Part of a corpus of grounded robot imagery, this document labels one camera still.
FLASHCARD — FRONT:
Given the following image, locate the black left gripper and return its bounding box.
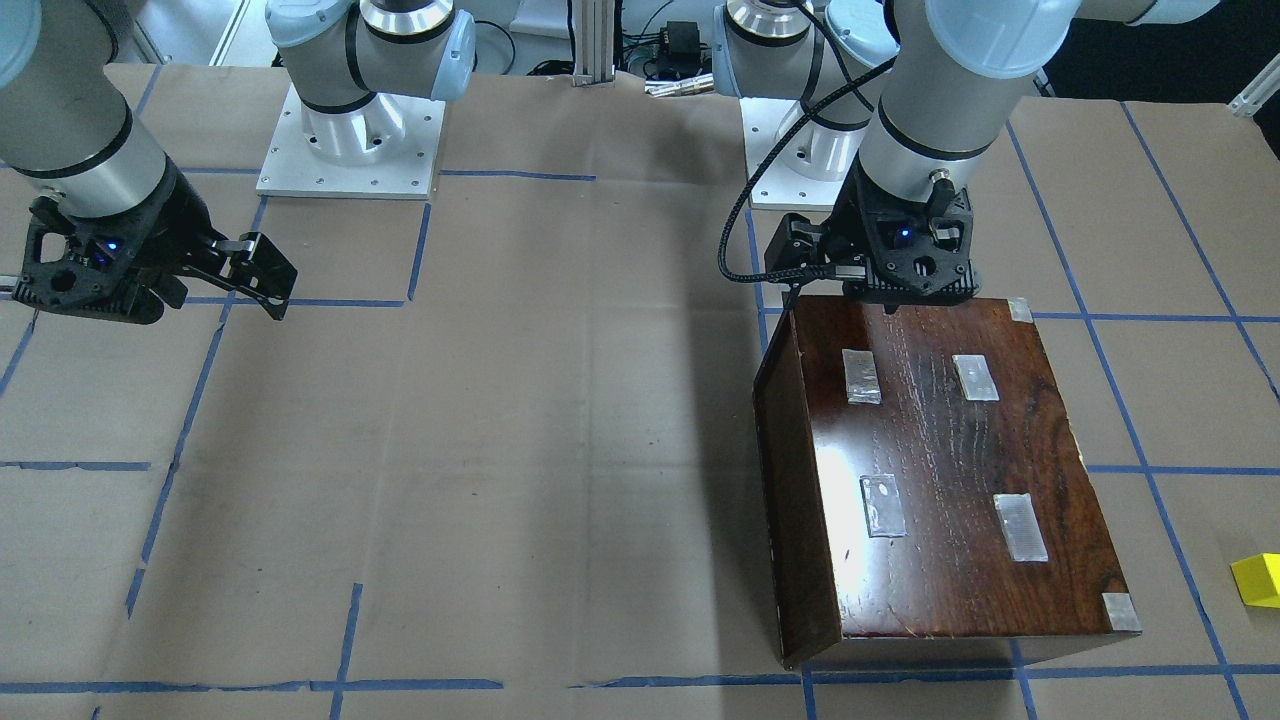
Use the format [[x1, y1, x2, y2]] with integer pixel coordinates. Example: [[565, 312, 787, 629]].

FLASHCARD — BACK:
[[765, 165, 979, 306]]

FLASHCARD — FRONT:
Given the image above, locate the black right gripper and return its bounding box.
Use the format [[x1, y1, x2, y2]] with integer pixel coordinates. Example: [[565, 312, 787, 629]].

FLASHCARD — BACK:
[[12, 161, 298, 324]]

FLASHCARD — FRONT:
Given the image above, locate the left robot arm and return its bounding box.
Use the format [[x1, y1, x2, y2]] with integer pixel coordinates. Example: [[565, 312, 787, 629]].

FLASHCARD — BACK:
[[712, 1, 1213, 311]]

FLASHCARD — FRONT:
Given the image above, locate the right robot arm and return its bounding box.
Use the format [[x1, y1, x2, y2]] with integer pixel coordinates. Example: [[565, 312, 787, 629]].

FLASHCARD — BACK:
[[1, 1, 476, 324]]

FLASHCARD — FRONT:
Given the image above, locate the dark wooden drawer cabinet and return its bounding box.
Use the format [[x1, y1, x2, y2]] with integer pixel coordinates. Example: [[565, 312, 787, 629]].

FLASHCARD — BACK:
[[753, 296, 1142, 670]]

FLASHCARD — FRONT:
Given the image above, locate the yellow block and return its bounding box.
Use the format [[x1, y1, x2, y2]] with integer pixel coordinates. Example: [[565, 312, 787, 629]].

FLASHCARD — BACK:
[[1230, 552, 1280, 609]]

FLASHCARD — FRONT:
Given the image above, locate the black power adapter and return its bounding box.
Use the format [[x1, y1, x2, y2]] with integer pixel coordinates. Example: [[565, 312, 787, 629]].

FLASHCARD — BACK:
[[655, 20, 701, 79]]

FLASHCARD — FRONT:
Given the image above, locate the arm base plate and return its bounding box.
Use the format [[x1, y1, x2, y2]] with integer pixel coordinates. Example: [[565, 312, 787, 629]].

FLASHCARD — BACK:
[[739, 97, 869, 211], [256, 88, 447, 201]]

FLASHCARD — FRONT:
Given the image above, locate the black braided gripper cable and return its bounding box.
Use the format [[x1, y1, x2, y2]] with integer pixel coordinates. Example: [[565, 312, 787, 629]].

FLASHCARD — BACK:
[[717, 0, 901, 286]]

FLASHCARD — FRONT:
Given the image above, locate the aluminium frame post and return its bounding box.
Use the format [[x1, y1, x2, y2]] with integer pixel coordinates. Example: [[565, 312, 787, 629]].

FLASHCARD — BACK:
[[567, 1, 622, 87]]

